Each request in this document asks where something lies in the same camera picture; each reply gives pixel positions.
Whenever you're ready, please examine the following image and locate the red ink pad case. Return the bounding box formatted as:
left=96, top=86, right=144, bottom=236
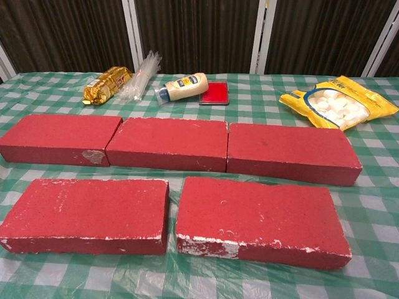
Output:
left=198, top=81, right=231, bottom=106

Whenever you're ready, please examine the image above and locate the white partition post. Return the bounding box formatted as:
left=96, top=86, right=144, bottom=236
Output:
left=0, top=40, right=18, bottom=82
left=121, top=0, right=145, bottom=73
left=249, top=0, right=278, bottom=75
left=361, top=0, right=399, bottom=77

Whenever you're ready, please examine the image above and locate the gold foil snack packet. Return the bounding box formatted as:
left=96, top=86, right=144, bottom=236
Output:
left=82, top=66, right=133, bottom=106

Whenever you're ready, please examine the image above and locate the red brick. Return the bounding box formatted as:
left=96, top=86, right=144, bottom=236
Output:
left=226, top=122, right=364, bottom=187
left=105, top=116, right=229, bottom=174
left=175, top=176, right=353, bottom=270
left=0, top=113, right=123, bottom=168
left=0, top=178, right=170, bottom=255

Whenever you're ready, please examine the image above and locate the green checked tablecloth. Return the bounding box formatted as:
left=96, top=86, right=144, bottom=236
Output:
left=0, top=71, right=399, bottom=299

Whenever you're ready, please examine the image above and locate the mayonnaise squeeze bottle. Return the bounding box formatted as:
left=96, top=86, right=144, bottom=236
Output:
left=155, top=72, right=209, bottom=103

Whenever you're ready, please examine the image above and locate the yellow marshmallow bag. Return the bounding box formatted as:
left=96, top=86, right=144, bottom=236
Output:
left=279, top=75, right=399, bottom=131

